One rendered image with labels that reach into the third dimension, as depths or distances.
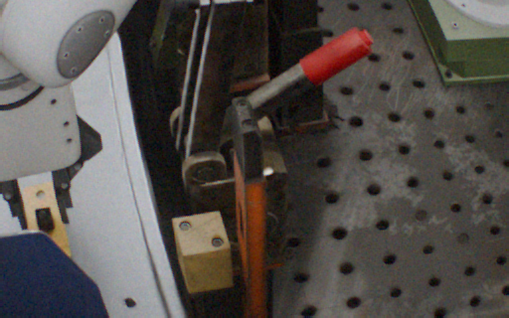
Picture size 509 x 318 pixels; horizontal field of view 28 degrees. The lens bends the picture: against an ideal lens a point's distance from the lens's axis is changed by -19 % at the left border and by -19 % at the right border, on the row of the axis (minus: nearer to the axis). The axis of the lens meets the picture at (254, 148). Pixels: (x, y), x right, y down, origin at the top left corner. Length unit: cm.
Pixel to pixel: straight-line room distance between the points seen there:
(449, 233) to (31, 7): 76
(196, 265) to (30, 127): 16
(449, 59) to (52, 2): 84
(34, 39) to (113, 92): 37
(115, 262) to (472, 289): 49
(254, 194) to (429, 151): 63
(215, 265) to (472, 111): 65
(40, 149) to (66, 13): 21
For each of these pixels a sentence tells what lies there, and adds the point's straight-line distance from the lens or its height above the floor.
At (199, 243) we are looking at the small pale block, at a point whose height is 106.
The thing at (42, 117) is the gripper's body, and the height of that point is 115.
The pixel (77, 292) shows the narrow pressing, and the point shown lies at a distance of 51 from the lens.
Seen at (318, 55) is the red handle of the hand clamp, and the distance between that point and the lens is 82.
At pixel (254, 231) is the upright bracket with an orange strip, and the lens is 75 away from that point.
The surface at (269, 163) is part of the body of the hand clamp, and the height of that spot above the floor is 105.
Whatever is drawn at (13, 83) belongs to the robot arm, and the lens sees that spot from 72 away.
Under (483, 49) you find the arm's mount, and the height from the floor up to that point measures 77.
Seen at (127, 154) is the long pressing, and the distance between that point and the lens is 93.
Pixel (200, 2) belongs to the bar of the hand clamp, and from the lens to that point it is 75.
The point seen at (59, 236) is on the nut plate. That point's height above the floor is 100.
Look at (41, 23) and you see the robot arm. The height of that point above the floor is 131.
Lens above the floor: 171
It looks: 50 degrees down
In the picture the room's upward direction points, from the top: 1 degrees counter-clockwise
